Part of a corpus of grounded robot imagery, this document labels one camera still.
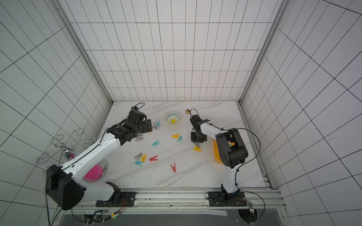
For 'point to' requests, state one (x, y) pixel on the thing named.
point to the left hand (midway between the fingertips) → (142, 127)
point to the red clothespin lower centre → (153, 158)
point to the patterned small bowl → (173, 117)
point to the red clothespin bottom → (174, 168)
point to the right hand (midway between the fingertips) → (192, 140)
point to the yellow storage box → (217, 154)
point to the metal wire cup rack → (68, 151)
